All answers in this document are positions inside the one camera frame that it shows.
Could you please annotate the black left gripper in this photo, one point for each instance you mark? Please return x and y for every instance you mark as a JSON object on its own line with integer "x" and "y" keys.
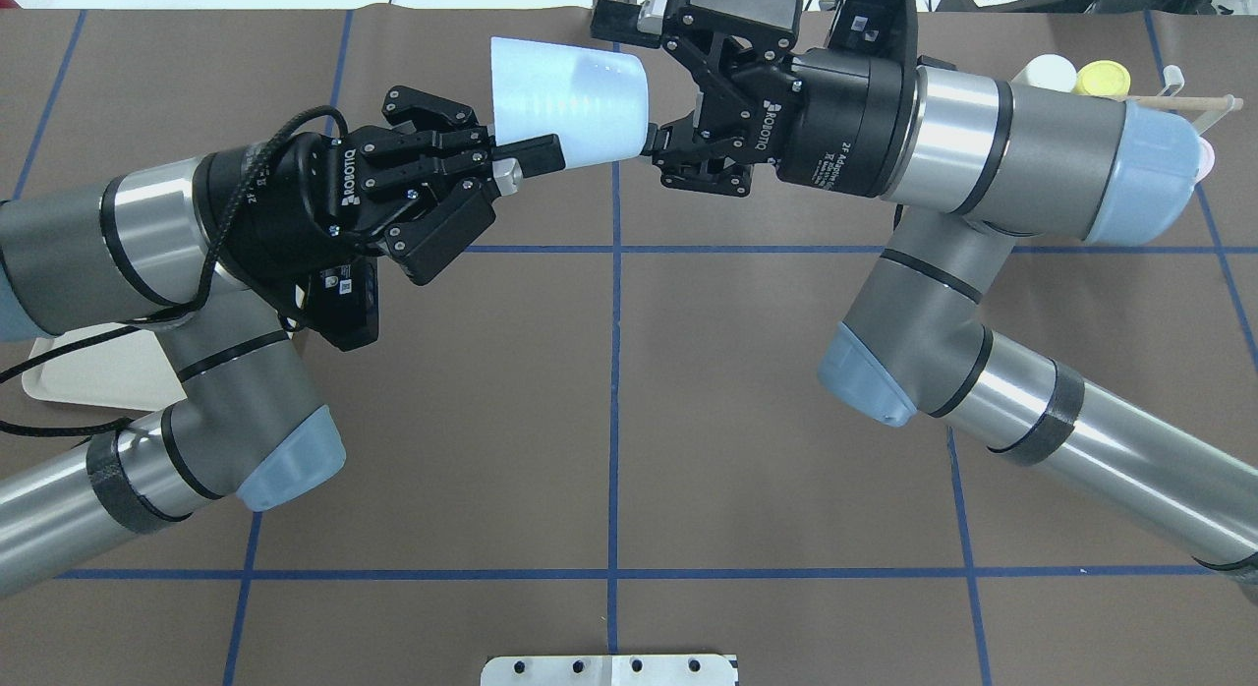
{"x": 257, "y": 214}

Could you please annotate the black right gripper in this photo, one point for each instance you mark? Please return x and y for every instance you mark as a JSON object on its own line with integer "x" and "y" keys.
{"x": 843, "y": 116}

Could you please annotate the blue plastic cup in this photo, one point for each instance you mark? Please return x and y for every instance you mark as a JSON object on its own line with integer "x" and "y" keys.
{"x": 596, "y": 102}

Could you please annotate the pale green plastic cup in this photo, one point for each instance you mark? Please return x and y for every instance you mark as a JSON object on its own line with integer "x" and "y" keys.
{"x": 1049, "y": 71}

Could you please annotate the yellow plastic cup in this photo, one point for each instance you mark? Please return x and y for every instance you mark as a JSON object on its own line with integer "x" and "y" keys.
{"x": 1103, "y": 78}

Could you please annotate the pink plastic cup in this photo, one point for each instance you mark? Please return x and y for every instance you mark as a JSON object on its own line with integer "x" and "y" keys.
{"x": 1206, "y": 160}

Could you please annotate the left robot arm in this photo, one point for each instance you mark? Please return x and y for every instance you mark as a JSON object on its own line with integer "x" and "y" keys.
{"x": 196, "y": 276}

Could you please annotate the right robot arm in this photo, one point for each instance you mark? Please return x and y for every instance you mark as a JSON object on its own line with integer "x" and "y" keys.
{"x": 975, "y": 167}

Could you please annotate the cream plastic tray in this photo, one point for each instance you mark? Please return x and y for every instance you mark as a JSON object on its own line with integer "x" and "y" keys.
{"x": 130, "y": 372}

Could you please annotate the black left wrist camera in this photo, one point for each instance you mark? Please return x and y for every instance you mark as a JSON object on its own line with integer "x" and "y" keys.
{"x": 340, "y": 303}

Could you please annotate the white wire cup rack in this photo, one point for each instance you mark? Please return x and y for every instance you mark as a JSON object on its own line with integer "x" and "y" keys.
{"x": 1208, "y": 110}

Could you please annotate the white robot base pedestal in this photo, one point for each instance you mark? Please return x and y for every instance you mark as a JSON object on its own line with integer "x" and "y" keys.
{"x": 641, "y": 669}

